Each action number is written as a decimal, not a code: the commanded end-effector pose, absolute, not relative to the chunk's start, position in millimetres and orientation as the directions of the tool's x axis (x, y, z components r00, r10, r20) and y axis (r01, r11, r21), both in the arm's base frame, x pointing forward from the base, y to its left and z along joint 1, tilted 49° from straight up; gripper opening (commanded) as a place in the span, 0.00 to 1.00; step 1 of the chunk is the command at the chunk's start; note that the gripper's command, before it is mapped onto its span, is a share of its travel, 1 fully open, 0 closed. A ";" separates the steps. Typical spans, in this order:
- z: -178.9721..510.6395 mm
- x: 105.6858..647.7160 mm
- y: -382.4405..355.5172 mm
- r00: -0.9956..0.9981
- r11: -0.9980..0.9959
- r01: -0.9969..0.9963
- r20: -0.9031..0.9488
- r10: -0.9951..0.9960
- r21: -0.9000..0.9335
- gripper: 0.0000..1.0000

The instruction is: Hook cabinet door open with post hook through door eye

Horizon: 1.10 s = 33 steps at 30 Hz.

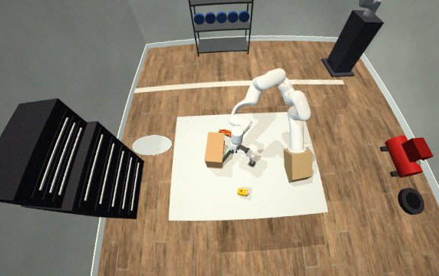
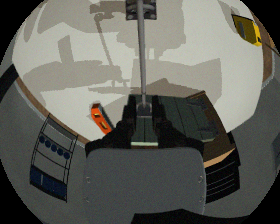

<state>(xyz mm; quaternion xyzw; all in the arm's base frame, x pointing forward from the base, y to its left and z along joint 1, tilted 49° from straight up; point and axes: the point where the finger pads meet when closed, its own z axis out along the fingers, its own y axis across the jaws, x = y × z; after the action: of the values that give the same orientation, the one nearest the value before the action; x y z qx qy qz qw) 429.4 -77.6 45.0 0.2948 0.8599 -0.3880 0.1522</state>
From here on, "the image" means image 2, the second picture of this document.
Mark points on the orange spirit level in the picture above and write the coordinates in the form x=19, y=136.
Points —
x=106, y=126

